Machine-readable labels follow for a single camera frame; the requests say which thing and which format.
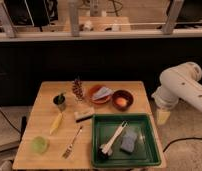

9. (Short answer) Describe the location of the metal fork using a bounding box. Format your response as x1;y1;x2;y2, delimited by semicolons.
62;126;83;158

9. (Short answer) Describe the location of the black round object in tray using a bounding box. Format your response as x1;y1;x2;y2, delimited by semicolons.
97;147;112;161

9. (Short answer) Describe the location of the dark red bowl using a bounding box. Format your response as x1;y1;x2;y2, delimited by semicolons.
112;90;134;111

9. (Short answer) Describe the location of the grey cloth on plate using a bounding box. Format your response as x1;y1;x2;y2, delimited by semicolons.
92;86;112;100

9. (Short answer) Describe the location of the black cable left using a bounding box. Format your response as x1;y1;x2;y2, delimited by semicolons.
0;106;22;135

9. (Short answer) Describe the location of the brown pine cone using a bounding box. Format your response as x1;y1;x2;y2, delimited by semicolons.
72;78;84;101

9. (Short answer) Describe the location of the green plastic cup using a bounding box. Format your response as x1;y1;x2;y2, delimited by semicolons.
30;136;49;154

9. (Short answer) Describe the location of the white plastic fork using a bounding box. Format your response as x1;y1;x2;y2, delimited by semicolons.
100;121;127;155

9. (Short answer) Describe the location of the orange plate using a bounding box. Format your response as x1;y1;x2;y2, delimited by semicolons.
87;85;113;104

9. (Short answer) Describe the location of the orange fruit in bowl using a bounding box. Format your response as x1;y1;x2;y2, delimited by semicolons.
116;97;127;107

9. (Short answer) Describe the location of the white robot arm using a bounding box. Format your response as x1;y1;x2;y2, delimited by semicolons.
151;62;202;125

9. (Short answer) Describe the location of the black cable right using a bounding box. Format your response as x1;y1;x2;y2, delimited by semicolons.
162;136;202;154

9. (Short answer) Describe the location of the blue grey sponge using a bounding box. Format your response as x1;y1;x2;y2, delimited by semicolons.
120;130;137;153

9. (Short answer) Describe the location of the green plastic tray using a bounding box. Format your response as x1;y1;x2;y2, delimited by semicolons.
91;114;161;169

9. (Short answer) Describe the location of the black cable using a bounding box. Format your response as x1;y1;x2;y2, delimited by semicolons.
0;106;22;135
162;136;202;154

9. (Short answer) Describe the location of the wooden board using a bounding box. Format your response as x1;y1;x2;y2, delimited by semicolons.
13;81;166;171

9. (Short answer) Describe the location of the black and white eraser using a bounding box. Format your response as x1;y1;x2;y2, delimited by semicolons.
74;107;95;122

